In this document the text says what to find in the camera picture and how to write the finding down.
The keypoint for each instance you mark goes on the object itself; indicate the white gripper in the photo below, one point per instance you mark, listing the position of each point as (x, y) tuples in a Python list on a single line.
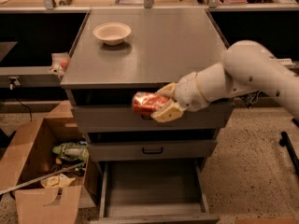
[(188, 91)]

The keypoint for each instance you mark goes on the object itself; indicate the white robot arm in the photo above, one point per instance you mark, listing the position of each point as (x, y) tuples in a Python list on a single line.
[(247, 67)]

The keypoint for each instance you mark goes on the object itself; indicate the grey middle drawer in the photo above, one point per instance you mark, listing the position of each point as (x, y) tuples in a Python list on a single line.
[(151, 150)]

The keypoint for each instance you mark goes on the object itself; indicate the grey drawer cabinet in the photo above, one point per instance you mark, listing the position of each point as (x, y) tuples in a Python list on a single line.
[(165, 44)]

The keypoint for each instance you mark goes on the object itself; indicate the grey top drawer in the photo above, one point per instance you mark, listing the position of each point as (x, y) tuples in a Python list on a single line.
[(121, 118)]

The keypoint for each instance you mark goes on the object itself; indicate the grey open bottom drawer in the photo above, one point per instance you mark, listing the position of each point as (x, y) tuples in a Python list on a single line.
[(153, 192)]

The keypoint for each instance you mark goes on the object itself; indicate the white paper bowl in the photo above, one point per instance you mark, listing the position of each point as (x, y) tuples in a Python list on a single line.
[(112, 33)]

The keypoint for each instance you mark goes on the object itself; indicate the green chip bag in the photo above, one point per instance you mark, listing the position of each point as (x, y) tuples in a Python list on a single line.
[(71, 151)]

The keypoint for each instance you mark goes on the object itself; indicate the black metal stand leg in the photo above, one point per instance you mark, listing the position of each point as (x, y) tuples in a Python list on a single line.
[(285, 141)]

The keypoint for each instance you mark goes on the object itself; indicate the white power strip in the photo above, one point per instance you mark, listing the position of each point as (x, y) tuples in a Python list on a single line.
[(286, 62)]

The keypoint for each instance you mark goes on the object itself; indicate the yellow snack packet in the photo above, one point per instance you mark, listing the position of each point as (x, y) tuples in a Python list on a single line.
[(57, 181)]

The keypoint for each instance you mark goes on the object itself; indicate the brown cardboard box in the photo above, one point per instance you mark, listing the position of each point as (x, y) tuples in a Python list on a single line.
[(29, 156)]

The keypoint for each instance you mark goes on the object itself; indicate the long grey metal bar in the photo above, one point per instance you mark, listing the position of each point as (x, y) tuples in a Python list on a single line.
[(30, 182)]

